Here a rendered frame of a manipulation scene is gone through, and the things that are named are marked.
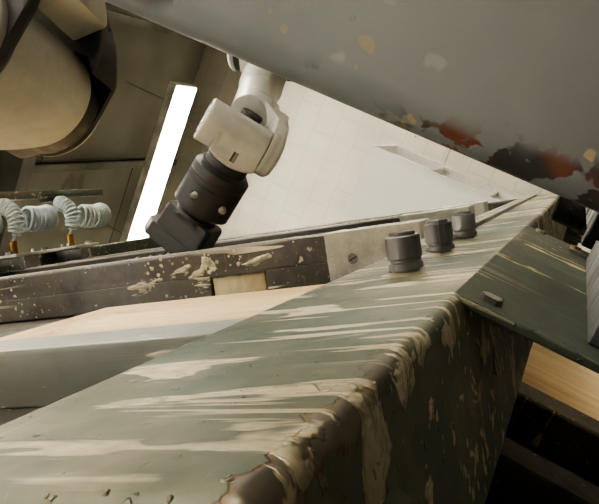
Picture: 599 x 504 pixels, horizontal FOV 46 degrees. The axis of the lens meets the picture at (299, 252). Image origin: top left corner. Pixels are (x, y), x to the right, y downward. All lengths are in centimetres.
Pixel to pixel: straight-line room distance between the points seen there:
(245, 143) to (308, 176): 546
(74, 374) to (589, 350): 31
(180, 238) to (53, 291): 21
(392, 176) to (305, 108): 191
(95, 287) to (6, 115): 62
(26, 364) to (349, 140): 589
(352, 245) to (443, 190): 382
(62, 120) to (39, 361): 16
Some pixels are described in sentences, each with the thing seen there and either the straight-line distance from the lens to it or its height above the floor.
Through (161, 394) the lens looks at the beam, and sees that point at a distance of 24.
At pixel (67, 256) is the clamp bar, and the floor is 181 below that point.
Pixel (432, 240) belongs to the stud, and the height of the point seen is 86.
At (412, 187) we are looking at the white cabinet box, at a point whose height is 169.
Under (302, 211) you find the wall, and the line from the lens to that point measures 652.
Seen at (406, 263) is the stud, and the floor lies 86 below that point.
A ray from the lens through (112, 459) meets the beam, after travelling 19.
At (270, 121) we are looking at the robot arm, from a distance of 109.
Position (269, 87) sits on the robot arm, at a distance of 114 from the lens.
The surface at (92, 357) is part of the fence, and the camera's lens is 48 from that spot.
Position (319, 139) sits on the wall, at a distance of 643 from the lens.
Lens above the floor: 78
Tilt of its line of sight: 17 degrees up
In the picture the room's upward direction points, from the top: 63 degrees counter-clockwise
